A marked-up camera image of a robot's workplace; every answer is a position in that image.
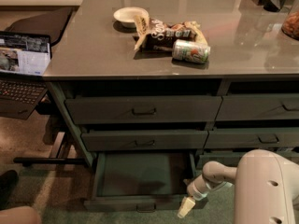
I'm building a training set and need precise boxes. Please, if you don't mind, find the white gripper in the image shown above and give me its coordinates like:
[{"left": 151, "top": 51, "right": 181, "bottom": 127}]
[{"left": 178, "top": 175, "right": 209, "bottom": 218}]

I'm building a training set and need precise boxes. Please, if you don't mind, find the green drawer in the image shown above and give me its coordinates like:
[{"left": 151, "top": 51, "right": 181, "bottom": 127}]
[
  {"left": 196, "top": 151, "right": 299, "bottom": 170},
  {"left": 205, "top": 128, "right": 299, "bottom": 149},
  {"left": 84, "top": 150, "right": 196, "bottom": 213},
  {"left": 216, "top": 93, "right": 299, "bottom": 121},
  {"left": 81, "top": 130, "right": 207, "bottom": 151},
  {"left": 65, "top": 95, "right": 221, "bottom": 124}
]

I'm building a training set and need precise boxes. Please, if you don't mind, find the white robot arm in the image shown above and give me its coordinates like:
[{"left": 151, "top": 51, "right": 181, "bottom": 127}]
[{"left": 178, "top": 149, "right": 299, "bottom": 224}]

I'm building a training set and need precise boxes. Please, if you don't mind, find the laptop stand with black bar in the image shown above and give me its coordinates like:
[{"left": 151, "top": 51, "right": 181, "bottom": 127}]
[{"left": 13, "top": 93, "right": 86, "bottom": 167}]

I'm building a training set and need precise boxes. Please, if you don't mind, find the green soda can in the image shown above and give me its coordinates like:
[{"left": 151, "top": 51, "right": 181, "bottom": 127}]
[{"left": 172, "top": 39, "right": 210, "bottom": 63}]

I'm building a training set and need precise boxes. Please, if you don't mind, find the person knee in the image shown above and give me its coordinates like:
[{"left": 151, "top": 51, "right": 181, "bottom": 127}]
[{"left": 0, "top": 206, "right": 42, "bottom": 224}]

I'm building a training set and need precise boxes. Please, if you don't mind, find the brown chip bag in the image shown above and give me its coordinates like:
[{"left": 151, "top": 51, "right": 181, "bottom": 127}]
[{"left": 134, "top": 16, "right": 206, "bottom": 51}]

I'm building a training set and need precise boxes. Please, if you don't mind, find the black shoe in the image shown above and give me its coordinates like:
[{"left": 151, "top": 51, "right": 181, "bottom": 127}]
[{"left": 0, "top": 170, "right": 19, "bottom": 196}]

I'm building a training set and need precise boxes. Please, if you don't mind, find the white bowl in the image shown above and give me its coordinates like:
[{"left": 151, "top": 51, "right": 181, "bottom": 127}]
[{"left": 113, "top": 7, "right": 149, "bottom": 28}]

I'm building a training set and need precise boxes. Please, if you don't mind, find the snack jar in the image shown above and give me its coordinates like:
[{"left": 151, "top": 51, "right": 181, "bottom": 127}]
[{"left": 281, "top": 0, "right": 299, "bottom": 40}]

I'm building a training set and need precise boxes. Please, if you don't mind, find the black laptop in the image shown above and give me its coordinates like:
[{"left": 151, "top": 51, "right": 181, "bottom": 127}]
[{"left": 0, "top": 31, "right": 51, "bottom": 119}]

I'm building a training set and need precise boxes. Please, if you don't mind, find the black office chair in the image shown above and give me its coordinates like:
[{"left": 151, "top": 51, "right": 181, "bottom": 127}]
[{"left": 6, "top": 7, "right": 73, "bottom": 46}]

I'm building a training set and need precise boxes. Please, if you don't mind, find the green cabinet frame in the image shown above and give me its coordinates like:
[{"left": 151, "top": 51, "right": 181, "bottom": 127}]
[{"left": 49, "top": 78, "right": 299, "bottom": 164}]

